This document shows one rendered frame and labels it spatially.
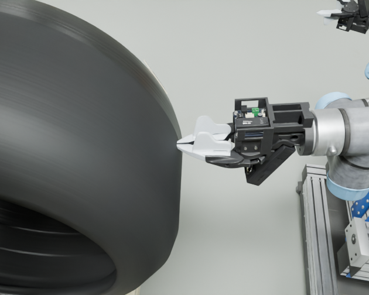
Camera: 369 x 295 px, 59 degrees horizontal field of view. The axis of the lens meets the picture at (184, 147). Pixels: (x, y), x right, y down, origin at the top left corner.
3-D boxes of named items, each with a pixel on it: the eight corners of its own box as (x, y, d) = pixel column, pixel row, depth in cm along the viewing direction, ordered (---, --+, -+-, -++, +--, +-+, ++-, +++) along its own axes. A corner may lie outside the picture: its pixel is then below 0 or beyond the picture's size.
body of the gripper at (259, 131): (229, 98, 52) (307, 93, 51) (229, 134, 58) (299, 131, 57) (232, 131, 47) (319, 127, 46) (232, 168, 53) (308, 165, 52)
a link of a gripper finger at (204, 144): (173, 124, 52) (231, 122, 51) (177, 149, 56) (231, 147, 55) (171, 139, 50) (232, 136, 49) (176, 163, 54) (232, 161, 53)
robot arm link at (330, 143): (324, 131, 57) (337, 168, 51) (297, 133, 57) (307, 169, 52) (334, 98, 51) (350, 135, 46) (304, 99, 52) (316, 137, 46)
